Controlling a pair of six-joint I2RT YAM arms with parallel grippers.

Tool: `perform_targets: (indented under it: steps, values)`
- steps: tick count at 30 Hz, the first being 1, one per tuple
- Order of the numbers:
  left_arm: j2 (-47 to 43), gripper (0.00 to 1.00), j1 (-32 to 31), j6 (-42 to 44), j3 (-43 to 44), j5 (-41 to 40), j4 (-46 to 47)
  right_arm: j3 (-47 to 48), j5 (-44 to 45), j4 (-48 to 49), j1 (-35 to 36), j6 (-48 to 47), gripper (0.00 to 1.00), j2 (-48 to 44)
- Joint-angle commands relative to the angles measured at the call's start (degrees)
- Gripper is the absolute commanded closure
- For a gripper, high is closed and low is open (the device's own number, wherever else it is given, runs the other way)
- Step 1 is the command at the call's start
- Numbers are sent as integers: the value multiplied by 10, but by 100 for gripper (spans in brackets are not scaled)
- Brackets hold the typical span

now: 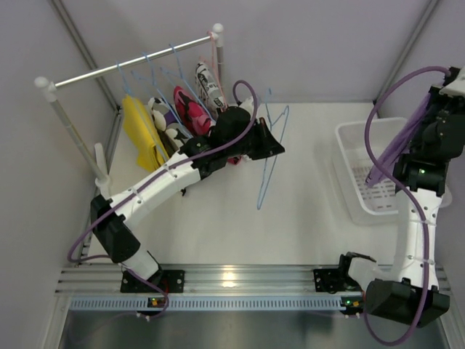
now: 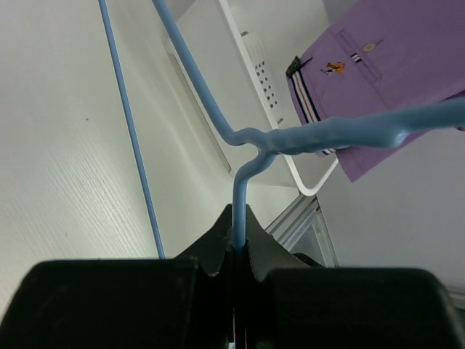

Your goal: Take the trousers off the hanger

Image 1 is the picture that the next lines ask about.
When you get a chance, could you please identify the aluminium frame post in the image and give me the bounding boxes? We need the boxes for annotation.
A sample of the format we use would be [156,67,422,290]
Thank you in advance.
[373,0,442,105]
[47,0,120,111]

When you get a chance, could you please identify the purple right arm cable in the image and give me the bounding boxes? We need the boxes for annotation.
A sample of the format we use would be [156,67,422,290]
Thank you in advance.
[363,65,453,345]

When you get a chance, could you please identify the aluminium frame post left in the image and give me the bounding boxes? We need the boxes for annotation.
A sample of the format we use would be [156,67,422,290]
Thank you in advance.
[47,0,120,111]

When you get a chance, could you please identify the grey slotted cable duct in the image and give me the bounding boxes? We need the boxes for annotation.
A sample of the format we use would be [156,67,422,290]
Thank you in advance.
[69,295,362,311]

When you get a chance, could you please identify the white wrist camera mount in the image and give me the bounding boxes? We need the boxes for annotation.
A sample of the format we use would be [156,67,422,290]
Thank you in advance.
[440,66,465,97]
[237,97,256,116]

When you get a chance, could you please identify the purple trousers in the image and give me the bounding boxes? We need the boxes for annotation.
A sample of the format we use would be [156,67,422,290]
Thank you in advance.
[365,92,430,188]

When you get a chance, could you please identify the pink camouflage trousers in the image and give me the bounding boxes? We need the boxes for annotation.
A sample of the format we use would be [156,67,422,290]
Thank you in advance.
[174,86,215,136]

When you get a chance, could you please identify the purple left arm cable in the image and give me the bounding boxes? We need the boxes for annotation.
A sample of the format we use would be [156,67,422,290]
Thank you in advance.
[67,79,259,321]

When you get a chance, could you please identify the aluminium frame post right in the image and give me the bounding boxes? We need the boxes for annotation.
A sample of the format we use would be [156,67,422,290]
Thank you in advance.
[373,0,442,105]

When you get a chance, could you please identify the pink wire hanger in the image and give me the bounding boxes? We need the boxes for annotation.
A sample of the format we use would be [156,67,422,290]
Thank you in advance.
[198,31,228,106]

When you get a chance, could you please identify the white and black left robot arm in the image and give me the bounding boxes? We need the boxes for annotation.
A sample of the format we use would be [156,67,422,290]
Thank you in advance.
[90,106,285,284]

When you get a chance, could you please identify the grey black white camouflage trousers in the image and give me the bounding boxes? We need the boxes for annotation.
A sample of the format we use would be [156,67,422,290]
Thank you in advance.
[147,97,190,151]

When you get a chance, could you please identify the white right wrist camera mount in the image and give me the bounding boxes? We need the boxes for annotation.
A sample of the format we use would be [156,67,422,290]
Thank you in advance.
[440,66,465,97]

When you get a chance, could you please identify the yellow trousers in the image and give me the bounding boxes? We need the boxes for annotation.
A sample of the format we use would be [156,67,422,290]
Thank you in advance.
[122,95,169,172]

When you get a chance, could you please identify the white and metal clothes rack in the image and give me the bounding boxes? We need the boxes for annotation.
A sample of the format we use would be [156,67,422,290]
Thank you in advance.
[34,23,225,197]

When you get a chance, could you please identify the white black print trousers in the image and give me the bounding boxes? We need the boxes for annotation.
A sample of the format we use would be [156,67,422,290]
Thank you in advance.
[195,61,227,118]

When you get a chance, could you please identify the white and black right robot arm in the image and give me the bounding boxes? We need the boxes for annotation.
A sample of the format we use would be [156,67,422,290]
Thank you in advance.
[314,85,464,328]

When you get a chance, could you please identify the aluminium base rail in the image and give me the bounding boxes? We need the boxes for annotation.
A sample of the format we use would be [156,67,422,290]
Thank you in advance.
[54,263,451,296]

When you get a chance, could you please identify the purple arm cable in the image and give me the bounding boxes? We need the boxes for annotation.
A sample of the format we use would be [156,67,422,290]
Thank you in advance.
[363,65,453,345]
[67,79,259,321]

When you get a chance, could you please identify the white plastic basket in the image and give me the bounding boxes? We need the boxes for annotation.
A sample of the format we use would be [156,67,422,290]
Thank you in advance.
[333,116,453,227]

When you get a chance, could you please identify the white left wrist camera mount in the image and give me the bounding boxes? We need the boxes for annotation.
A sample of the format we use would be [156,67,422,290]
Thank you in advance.
[237,97,256,116]

